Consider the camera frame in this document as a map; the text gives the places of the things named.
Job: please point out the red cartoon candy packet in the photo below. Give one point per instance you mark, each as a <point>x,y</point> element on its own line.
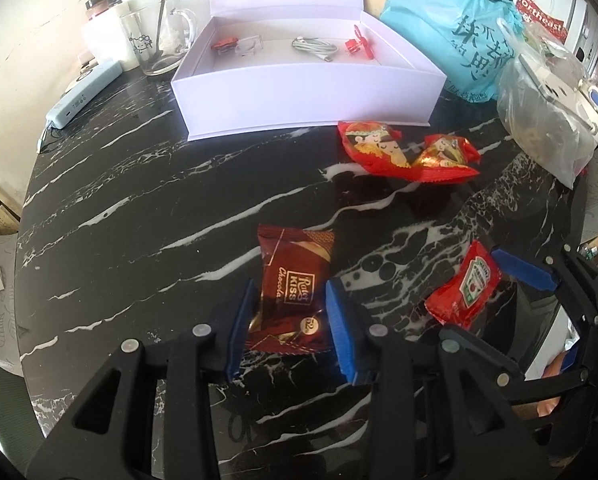
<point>446,155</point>
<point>374,147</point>

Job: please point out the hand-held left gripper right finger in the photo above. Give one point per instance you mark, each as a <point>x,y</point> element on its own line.
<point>344,330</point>

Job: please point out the red ketchup packet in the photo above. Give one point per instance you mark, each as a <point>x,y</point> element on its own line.
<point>466,287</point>

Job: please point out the dark red chocolate packet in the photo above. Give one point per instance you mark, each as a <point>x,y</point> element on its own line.
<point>289,300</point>

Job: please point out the white gift box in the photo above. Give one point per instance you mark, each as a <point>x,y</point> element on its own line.
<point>304,95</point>

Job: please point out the red white paper bag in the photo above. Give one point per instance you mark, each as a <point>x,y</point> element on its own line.
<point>541,10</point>

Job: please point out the red spice jar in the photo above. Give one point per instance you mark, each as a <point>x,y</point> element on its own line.
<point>98,5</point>

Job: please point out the red bow clip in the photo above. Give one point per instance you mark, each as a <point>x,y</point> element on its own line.
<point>355,45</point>

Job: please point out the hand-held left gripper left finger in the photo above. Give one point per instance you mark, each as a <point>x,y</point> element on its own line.
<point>241,330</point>

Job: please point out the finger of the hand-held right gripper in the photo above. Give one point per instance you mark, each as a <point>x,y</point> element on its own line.
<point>526,269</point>
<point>499,367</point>

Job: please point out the blue plastic bag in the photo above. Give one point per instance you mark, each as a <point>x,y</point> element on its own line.
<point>439,30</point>

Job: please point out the white round gadget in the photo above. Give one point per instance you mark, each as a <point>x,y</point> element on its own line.
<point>85,71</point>

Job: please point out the blue power bank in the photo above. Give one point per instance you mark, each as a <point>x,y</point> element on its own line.
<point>86,92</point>

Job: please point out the large clear plastic bag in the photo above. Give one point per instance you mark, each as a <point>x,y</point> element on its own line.
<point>539,130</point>

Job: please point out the clear bag of snacks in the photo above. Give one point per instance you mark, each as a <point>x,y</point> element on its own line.
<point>546,40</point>

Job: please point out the glass mug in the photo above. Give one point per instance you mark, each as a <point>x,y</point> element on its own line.
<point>149,40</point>

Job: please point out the clear acrylic stand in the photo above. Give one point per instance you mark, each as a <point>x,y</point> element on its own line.
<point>249,47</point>

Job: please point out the translucent plastic container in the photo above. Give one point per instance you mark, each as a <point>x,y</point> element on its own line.
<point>96,40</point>

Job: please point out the metal spoon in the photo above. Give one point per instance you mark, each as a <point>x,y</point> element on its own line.
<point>161,10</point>

